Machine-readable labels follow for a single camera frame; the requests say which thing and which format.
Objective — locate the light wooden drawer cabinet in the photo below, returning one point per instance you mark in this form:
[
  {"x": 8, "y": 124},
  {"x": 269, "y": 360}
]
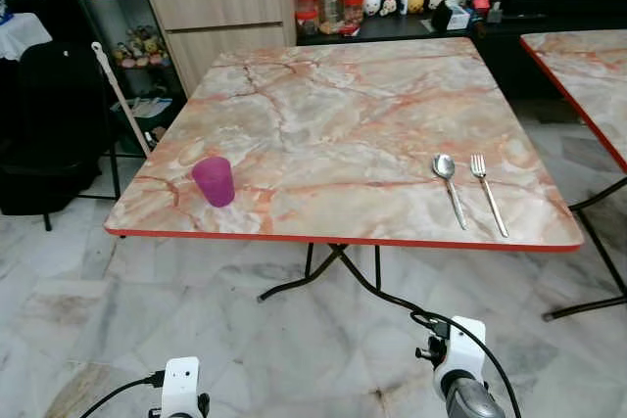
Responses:
[{"x": 220, "y": 26}]

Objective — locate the black chair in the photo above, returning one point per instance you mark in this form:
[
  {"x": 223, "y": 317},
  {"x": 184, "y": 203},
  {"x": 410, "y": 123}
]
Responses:
[{"x": 49, "y": 134}]

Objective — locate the black glass display rack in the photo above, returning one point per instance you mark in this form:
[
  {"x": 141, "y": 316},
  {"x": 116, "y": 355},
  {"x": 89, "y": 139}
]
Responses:
[{"x": 132, "y": 46}]

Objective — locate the purple plastic cup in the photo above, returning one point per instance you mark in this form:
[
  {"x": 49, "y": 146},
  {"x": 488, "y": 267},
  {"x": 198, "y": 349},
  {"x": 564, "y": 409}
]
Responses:
[{"x": 214, "y": 181}]

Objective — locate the silver metal fork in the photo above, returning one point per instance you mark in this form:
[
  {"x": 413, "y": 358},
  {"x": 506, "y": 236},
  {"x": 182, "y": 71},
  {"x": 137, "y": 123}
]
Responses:
[{"x": 488, "y": 193}]

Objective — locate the marble-top folding table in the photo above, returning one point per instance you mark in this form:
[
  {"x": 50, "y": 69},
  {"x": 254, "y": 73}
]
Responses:
[
  {"x": 343, "y": 134},
  {"x": 588, "y": 75}
]

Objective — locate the small red object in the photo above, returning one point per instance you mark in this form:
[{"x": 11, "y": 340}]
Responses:
[{"x": 480, "y": 4}]

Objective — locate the silver metal spoon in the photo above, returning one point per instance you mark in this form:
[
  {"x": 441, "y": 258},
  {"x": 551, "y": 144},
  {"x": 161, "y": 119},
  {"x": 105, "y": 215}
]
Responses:
[{"x": 444, "y": 165}]

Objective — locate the black and white box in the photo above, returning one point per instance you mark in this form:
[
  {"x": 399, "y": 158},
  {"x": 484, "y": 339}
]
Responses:
[{"x": 451, "y": 17}]

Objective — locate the white figurine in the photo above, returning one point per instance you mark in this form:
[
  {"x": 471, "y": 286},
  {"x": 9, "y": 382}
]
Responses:
[{"x": 372, "y": 2}]

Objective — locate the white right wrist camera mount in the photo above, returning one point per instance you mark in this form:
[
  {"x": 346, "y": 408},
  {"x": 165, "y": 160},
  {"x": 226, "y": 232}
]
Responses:
[{"x": 465, "y": 349}]

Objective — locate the black-haired figurine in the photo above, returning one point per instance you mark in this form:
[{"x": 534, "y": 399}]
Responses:
[{"x": 392, "y": 3}]

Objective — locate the long wooden stick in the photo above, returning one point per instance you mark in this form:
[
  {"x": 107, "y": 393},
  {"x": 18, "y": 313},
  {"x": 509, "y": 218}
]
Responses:
[{"x": 122, "y": 100}]

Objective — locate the white paper stack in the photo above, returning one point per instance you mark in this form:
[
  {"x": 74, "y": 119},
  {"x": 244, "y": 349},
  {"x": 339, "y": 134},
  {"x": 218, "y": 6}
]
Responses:
[{"x": 147, "y": 107}]

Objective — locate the small red-lid jar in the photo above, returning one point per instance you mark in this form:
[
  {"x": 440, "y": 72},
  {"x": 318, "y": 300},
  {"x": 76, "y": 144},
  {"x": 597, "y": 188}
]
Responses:
[{"x": 307, "y": 2}]

